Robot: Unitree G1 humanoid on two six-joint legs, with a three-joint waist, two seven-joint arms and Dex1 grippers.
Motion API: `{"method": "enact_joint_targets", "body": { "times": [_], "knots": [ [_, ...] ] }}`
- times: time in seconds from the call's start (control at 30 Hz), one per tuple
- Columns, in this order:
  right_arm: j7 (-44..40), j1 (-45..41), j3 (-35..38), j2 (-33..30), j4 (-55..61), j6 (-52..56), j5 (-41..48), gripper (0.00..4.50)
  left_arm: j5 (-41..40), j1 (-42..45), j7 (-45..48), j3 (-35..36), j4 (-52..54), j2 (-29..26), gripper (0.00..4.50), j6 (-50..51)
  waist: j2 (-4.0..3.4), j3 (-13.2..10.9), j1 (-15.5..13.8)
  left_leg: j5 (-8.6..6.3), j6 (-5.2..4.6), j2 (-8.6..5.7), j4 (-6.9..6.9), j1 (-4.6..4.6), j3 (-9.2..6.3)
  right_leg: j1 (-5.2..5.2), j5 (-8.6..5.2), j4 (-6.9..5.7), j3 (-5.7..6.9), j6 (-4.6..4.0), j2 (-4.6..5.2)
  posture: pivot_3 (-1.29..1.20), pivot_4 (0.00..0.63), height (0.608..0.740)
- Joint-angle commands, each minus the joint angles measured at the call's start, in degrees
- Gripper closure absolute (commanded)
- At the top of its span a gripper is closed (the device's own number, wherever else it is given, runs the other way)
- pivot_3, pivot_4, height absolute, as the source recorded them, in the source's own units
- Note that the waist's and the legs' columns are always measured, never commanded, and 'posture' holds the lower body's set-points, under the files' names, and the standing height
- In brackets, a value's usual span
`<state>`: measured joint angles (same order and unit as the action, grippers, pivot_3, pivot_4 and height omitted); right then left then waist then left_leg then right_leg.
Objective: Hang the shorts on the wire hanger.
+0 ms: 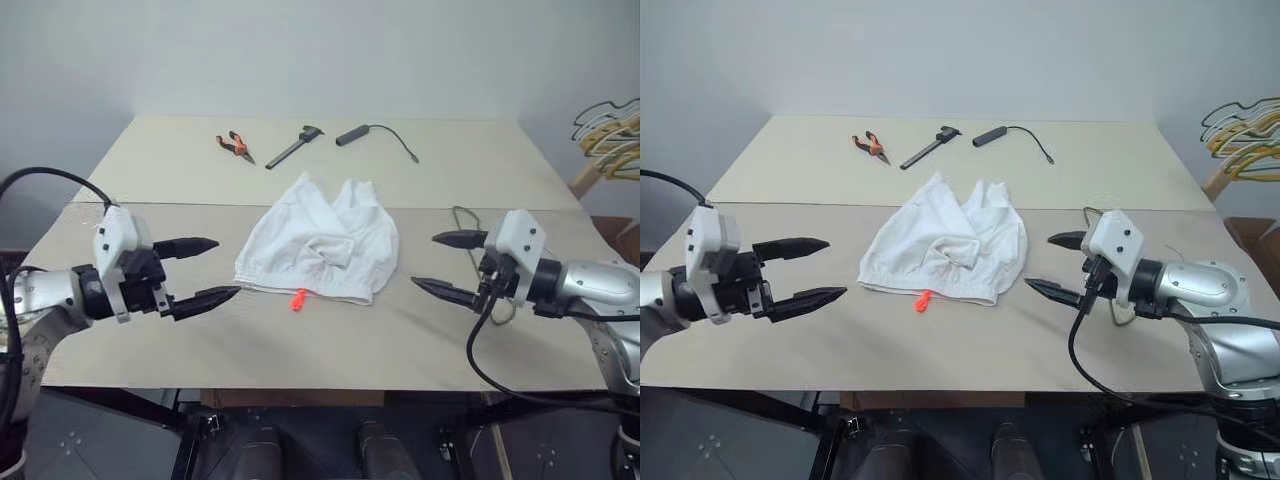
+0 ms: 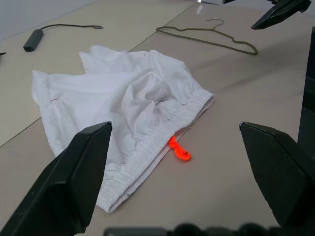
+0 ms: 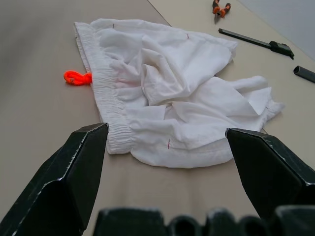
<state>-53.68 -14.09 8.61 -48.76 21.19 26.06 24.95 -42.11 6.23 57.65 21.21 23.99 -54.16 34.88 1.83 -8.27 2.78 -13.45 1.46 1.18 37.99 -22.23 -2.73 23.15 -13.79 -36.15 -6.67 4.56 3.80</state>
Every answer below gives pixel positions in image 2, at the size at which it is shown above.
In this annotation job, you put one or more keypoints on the dark upright panel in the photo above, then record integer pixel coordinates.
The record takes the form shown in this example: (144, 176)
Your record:
(308, 98)

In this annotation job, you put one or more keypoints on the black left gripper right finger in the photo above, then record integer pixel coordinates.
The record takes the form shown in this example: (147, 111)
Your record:
(283, 172)

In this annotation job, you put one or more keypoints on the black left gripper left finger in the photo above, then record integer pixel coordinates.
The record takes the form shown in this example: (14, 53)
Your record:
(61, 186)

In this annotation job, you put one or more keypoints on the white shorts with orange drawstring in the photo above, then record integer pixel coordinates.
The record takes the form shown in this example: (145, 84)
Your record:
(103, 98)

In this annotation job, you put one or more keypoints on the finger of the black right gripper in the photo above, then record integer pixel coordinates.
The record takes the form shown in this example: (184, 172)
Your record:
(283, 11)
(229, 1)

